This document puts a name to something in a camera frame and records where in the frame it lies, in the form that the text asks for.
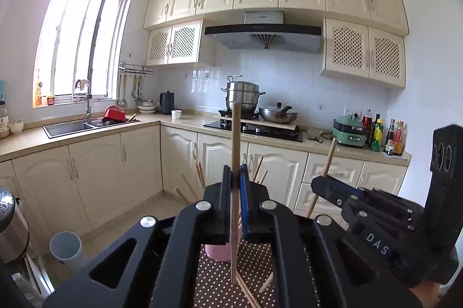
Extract cream base cabinets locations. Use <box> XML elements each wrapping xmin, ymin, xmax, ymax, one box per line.
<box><xmin>0</xmin><ymin>123</ymin><xmax>411</xmax><ymax>258</ymax></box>

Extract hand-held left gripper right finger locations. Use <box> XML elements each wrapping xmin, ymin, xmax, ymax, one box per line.
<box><xmin>239</xmin><ymin>164</ymin><xmax>424</xmax><ymax>308</ymax></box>

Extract stainless steel rice cooker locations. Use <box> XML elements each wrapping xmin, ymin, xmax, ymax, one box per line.
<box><xmin>0</xmin><ymin>188</ymin><xmax>30</xmax><ymax>263</ymax></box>

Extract black gas stove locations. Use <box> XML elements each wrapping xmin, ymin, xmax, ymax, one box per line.
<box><xmin>203</xmin><ymin>109</ymin><xmax>304</xmax><ymax>143</ymax></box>

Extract red pot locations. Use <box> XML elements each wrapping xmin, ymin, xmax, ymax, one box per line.
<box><xmin>101</xmin><ymin>105</ymin><xmax>127</xmax><ymax>125</ymax></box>

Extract glass jar with label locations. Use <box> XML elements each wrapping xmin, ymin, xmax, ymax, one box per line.
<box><xmin>0</xmin><ymin>100</ymin><xmax>10</xmax><ymax>139</ymax></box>

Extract lattice door wall cabinet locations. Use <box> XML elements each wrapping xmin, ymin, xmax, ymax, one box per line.
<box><xmin>320</xmin><ymin>18</ymin><xmax>406</xmax><ymax>89</ymax></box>
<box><xmin>146</xmin><ymin>19</ymin><xmax>218</xmax><ymax>67</ymax></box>

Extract white appliance stand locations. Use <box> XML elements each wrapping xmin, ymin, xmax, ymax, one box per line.
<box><xmin>11</xmin><ymin>255</ymin><xmax>55</xmax><ymax>299</ymax></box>

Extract range hood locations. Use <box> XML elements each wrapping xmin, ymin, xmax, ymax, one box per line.
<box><xmin>204</xmin><ymin>11</ymin><xmax>322</xmax><ymax>54</ymax></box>

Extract black electric kettle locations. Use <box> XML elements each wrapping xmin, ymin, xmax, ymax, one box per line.
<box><xmin>159</xmin><ymin>91</ymin><xmax>177</xmax><ymax>115</ymax></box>

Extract kitchen window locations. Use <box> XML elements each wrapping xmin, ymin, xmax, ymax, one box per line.
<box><xmin>34</xmin><ymin>0</ymin><xmax>131</xmax><ymax>108</ymax></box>

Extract person's right hand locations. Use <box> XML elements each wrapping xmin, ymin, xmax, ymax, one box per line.
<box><xmin>409</xmin><ymin>281</ymin><xmax>442</xmax><ymax>308</ymax></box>

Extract steel kitchen sink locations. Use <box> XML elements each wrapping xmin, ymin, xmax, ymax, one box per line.
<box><xmin>43</xmin><ymin>116</ymin><xmax>140</xmax><ymax>139</ymax></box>

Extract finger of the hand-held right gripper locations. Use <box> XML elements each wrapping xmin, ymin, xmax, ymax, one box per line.
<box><xmin>311</xmin><ymin>175</ymin><xmax>366</xmax><ymax>218</ymax></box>
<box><xmin>356</xmin><ymin>187</ymin><xmax>425</xmax><ymax>233</ymax></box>

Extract brown polka dot tablecloth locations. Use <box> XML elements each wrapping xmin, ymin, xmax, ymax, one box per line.
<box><xmin>193</xmin><ymin>241</ymin><xmax>321</xmax><ymax>308</ymax></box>

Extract stack of white bowls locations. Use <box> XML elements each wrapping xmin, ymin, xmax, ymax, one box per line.
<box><xmin>137</xmin><ymin>99</ymin><xmax>158</xmax><ymax>114</ymax></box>

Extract wall utensil rack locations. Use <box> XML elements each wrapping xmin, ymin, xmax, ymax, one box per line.
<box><xmin>119</xmin><ymin>63</ymin><xmax>154</xmax><ymax>106</ymax></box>

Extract green electric cooker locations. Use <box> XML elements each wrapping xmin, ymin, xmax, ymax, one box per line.
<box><xmin>331</xmin><ymin>116</ymin><xmax>368</xmax><ymax>148</ymax></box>

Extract steel wok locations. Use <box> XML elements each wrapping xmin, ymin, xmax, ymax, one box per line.
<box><xmin>259</xmin><ymin>103</ymin><xmax>299</xmax><ymax>124</ymax></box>

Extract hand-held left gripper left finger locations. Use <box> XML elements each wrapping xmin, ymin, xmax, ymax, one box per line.
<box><xmin>43</xmin><ymin>165</ymin><xmax>233</xmax><ymax>308</ymax></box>

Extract row of condiment bottles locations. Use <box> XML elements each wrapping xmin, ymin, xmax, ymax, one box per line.
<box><xmin>362</xmin><ymin>109</ymin><xmax>409</xmax><ymax>157</ymax></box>

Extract steel steamer pot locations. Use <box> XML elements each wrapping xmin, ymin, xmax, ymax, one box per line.
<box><xmin>221</xmin><ymin>75</ymin><xmax>266</xmax><ymax>113</ymax></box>

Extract pink cup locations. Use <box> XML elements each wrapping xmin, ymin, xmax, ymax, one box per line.
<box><xmin>204</xmin><ymin>217</ymin><xmax>242</xmax><ymax>262</ymax></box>

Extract steel faucet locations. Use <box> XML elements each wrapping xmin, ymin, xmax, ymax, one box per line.
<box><xmin>74</xmin><ymin>79</ymin><xmax>93</xmax><ymax>124</ymax></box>

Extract grey trash bin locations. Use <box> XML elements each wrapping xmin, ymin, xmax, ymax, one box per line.
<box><xmin>49</xmin><ymin>230</ymin><xmax>85</xmax><ymax>274</ymax></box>

